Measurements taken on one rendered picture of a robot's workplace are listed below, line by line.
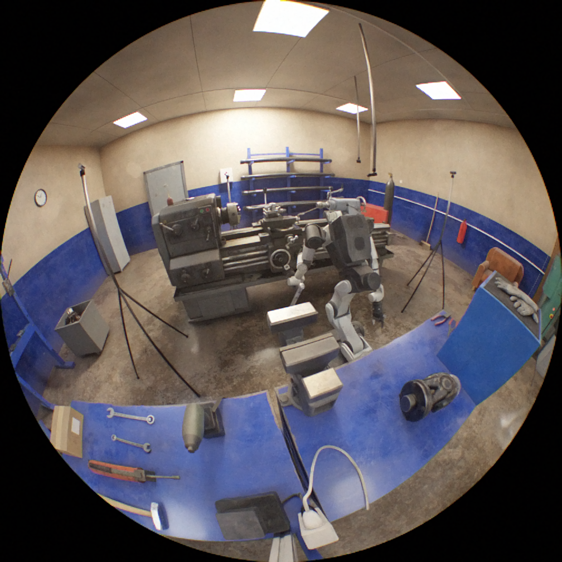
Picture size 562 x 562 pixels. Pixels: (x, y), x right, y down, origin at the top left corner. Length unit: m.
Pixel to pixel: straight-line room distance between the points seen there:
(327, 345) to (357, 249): 0.77
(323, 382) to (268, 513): 0.42
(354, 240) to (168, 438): 1.32
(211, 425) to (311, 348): 0.38
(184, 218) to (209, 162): 3.35
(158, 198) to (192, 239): 3.52
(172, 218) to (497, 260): 4.97
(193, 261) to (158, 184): 3.68
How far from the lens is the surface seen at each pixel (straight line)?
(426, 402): 0.65
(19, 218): 4.01
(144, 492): 0.83
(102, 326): 2.96
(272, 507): 0.60
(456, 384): 0.82
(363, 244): 1.21
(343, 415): 0.69
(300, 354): 0.50
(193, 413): 0.53
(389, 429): 0.73
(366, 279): 1.14
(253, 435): 0.66
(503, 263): 4.30
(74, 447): 1.07
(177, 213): 1.82
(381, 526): 1.76
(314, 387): 0.50
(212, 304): 2.18
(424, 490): 1.86
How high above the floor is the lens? 1.51
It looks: 34 degrees down
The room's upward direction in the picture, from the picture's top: 3 degrees counter-clockwise
